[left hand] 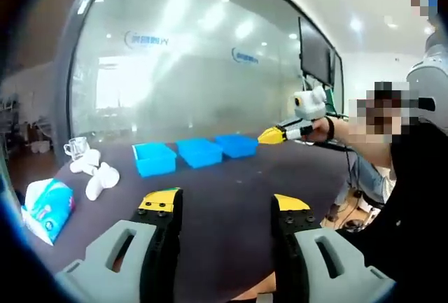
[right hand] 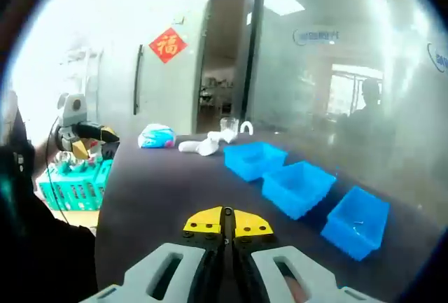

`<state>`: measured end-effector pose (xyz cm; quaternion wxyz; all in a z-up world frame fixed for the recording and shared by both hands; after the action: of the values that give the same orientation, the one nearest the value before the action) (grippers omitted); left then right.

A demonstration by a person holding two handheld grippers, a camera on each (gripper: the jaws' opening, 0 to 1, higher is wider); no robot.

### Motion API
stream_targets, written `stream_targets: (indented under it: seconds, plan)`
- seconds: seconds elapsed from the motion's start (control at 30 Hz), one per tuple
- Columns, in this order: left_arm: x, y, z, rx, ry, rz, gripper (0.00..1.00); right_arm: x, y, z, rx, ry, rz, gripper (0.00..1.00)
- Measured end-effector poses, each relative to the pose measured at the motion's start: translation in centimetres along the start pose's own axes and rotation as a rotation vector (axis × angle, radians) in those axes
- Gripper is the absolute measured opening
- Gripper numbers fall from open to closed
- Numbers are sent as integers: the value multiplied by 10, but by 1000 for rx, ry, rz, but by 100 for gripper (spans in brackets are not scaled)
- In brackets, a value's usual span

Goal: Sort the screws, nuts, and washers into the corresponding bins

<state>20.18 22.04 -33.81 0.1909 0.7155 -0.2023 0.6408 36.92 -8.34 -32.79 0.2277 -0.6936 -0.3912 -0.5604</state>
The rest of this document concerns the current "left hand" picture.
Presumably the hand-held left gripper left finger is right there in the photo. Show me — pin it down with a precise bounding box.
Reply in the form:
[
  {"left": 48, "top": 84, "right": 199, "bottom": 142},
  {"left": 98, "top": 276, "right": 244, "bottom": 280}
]
[{"left": 55, "top": 187, "right": 183, "bottom": 303}]

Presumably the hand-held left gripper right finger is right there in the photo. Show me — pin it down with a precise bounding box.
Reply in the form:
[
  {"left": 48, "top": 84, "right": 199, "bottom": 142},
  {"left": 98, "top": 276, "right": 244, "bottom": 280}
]
[{"left": 271, "top": 193, "right": 396, "bottom": 303}]

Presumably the blue plastic bin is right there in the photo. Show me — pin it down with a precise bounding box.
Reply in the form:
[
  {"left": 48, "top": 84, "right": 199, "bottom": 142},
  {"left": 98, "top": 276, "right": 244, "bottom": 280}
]
[
  {"left": 214, "top": 134, "right": 260, "bottom": 160},
  {"left": 176, "top": 137, "right": 224, "bottom": 170},
  {"left": 132, "top": 142, "right": 177, "bottom": 178}
]

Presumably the person's right hand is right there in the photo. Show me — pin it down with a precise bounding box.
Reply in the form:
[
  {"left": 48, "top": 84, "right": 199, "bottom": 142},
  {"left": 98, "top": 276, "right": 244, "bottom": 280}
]
[{"left": 300, "top": 116, "right": 333, "bottom": 143}]

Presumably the smaller black monitor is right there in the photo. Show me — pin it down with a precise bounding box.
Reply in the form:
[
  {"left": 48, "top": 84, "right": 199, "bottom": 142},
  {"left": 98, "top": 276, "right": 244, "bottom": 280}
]
[{"left": 330, "top": 48, "right": 346, "bottom": 91}]

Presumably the large black monitor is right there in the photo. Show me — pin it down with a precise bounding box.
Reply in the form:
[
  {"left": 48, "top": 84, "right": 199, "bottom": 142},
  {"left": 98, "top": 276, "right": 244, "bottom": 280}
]
[{"left": 298, "top": 17, "right": 333, "bottom": 87}]

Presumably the blue white tissue pack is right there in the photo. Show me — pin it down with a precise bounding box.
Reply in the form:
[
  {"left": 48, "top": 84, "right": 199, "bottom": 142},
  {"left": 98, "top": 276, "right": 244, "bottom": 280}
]
[{"left": 20, "top": 178, "right": 76, "bottom": 246}]

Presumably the white plastic pipe fitting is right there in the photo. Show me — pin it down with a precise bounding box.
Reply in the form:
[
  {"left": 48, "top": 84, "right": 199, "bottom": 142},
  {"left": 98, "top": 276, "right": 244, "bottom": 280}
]
[{"left": 69, "top": 148, "right": 102, "bottom": 175}]

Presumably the person's black shirt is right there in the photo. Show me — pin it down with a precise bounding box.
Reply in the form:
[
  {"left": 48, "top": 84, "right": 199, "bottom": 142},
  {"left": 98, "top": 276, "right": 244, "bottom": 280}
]
[{"left": 335, "top": 120, "right": 448, "bottom": 283}]

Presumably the clear glass cup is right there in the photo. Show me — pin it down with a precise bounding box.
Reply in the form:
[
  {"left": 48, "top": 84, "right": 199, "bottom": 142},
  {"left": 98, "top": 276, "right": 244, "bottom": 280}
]
[{"left": 63, "top": 136, "right": 90, "bottom": 161}]

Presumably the grey head-worn device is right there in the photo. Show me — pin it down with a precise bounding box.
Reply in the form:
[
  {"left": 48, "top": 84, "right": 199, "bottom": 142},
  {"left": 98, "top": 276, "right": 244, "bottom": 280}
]
[{"left": 405, "top": 33, "right": 448, "bottom": 115}]

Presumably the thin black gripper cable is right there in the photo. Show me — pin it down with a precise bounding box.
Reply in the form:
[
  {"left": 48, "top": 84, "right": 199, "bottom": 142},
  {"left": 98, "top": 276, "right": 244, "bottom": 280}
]
[{"left": 309, "top": 140, "right": 361, "bottom": 192}]

